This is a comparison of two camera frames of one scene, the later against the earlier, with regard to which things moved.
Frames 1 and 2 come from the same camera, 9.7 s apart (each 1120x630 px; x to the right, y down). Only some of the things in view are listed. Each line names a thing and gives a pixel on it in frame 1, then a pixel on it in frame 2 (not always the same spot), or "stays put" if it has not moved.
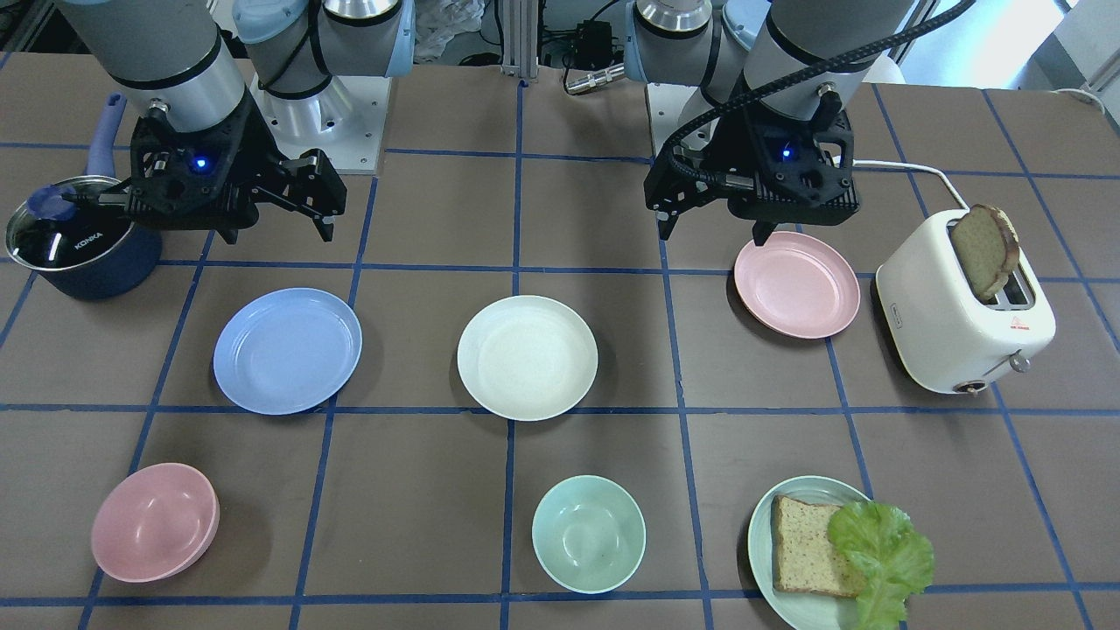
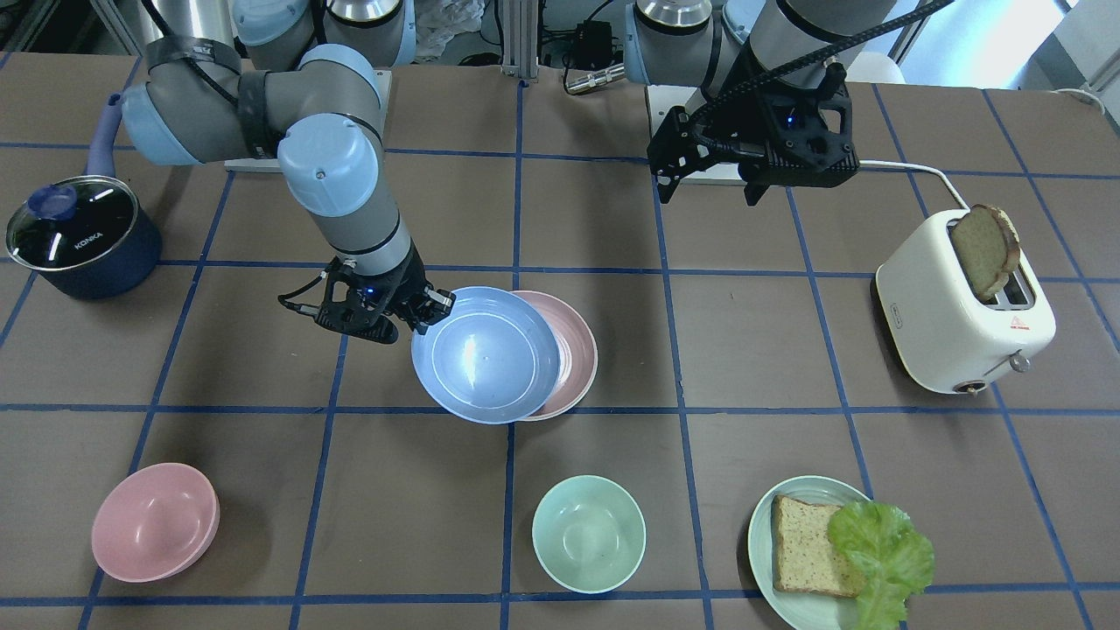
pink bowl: x=155 y=521 stays put
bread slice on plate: x=804 y=557 stays put
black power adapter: x=593 y=45 stays put
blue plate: x=288 y=351 to x=493 y=360
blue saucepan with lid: x=80 y=250 stays put
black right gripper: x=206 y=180 to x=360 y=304
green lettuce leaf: x=885 y=558 stays put
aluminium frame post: x=520 y=25 stays put
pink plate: x=796 y=285 to x=578 y=355
